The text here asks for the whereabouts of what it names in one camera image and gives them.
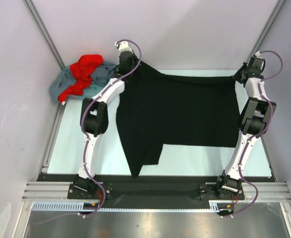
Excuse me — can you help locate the black t shirt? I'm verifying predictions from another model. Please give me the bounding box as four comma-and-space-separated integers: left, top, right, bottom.
116, 62, 239, 178

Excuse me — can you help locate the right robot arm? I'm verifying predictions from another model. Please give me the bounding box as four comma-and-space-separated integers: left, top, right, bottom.
215, 53, 276, 199

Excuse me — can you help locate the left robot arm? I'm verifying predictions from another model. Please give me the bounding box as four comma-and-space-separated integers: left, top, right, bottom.
73, 49, 140, 198

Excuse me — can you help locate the grey t shirt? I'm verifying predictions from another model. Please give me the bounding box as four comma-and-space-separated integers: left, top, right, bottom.
49, 61, 118, 102

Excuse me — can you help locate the red t shirt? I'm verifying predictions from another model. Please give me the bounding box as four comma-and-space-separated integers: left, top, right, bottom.
58, 55, 104, 103

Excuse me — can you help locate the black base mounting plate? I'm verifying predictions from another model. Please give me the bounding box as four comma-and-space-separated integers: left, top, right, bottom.
36, 173, 278, 209

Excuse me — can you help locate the right aluminium corner post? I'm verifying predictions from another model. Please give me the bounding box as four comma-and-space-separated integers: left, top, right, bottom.
246, 0, 288, 62

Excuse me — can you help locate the aluminium corner post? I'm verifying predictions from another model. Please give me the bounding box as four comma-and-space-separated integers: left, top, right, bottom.
23, 0, 65, 69
246, 0, 288, 62

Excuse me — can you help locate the left aluminium corner post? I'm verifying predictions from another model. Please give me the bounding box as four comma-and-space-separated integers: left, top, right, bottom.
23, 0, 65, 69

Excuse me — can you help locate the aluminium frame rail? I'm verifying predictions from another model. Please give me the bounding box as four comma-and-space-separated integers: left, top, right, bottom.
22, 181, 291, 203

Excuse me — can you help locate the grey slotted cable duct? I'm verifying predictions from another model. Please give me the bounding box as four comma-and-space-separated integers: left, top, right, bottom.
32, 201, 219, 213

